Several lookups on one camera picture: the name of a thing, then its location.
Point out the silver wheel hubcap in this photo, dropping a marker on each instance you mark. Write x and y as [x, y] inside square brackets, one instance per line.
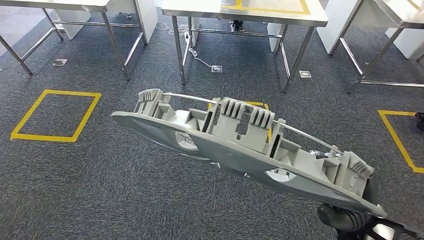
[232, 152]

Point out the black floor object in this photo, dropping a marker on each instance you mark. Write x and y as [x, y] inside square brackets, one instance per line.
[420, 121]

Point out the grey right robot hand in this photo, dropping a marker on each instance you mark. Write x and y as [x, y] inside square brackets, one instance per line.
[329, 217]

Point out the large yellow tape rectangle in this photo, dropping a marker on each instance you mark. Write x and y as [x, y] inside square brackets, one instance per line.
[265, 11]

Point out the metal floor socket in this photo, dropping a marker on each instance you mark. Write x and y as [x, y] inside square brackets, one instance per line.
[60, 62]
[305, 74]
[217, 69]

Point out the steel workbench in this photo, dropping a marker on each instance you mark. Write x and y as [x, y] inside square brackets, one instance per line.
[66, 4]
[397, 13]
[198, 8]

